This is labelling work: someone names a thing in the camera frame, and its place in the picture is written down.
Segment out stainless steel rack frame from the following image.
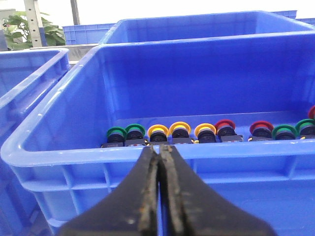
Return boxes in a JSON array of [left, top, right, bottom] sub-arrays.
[[29, 0, 99, 65]]

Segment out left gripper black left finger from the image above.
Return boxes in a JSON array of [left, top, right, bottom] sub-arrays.
[[58, 147, 158, 236]]

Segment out green push button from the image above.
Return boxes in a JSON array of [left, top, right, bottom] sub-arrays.
[[295, 118, 315, 140], [100, 126, 126, 148], [125, 123, 147, 147], [271, 124, 298, 140]]

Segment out lower shelf blue crate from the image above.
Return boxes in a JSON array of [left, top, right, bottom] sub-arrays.
[[63, 23, 115, 45]]

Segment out yellow push button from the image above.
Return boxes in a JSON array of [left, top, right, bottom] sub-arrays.
[[194, 123, 217, 144], [169, 121, 194, 144], [147, 124, 169, 145]]

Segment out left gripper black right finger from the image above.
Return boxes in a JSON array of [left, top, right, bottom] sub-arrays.
[[159, 145, 276, 236]]

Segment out far right blue crate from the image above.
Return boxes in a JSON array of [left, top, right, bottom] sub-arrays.
[[0, 48, 70, 236]]

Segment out perforated metal post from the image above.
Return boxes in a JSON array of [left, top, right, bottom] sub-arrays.
[[24, 0, 45, 47]]

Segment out red push button lying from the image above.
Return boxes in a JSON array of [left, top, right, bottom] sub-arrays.
[[248, 120, 274, 142]]

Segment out green push button far right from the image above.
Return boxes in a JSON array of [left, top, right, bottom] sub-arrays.
[[295, 118, 315, 140]]

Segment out green potted plant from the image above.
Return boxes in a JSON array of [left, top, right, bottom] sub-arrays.
[[1, 11, 65, 51]]

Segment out left blue plastic crate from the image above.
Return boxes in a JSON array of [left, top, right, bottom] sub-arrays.
[[1, 31, 315, 236]]

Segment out red push button in row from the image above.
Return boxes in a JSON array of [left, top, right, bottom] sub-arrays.
[[215, 119, 243, 143]]

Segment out green push button far left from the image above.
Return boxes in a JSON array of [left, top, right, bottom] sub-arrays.
[[100, 126, 126, 148]]

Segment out red push button edge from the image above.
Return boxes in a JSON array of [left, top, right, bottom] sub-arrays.
[[308, 105, 315, 119]]

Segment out rear blue crate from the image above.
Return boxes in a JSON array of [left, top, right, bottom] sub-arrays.
[[100, 11, 315, 44]]

